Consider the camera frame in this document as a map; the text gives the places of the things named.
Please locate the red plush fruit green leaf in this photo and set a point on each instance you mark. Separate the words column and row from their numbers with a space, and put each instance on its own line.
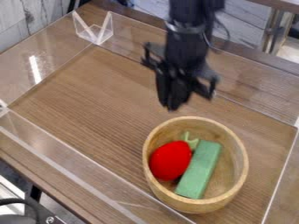
column 171, row 158

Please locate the green rectangular block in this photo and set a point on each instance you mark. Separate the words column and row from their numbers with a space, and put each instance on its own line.
column 196, row 177

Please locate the wooden bowl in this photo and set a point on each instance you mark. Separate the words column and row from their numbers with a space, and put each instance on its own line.
column 230, row 173

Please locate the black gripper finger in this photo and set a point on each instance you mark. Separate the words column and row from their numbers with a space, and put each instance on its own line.
column 163, row 87
column 180, row 93

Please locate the black table leg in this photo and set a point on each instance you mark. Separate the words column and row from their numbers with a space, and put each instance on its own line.
column 35, row 193

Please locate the metal frame in background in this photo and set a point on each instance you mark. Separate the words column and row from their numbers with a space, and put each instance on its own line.
column 277, row 30

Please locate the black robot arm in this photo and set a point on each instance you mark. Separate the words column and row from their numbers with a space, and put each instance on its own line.
column 195, row 12

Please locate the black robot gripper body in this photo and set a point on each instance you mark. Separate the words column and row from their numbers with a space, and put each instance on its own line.
column 180, row 58

